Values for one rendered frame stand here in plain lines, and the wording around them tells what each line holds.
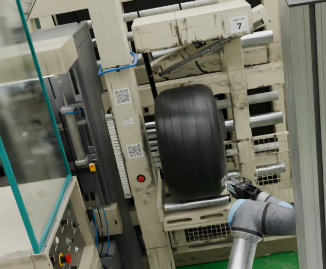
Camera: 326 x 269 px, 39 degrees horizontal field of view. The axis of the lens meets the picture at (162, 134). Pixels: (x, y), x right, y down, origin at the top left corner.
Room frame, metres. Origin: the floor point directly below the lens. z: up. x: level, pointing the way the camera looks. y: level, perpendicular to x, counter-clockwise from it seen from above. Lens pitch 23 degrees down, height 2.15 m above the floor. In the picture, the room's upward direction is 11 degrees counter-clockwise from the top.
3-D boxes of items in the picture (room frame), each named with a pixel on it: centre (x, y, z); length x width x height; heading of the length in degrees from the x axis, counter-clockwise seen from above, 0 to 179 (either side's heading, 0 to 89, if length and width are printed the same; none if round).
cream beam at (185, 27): (2.44, -0.26, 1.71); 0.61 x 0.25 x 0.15; 85
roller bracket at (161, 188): (2.17, 0.07, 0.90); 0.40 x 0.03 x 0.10; 175
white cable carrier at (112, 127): (2.13, 0.23, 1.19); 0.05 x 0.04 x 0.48; 175
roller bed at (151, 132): (2.55, 0.08, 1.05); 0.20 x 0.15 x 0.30; 85
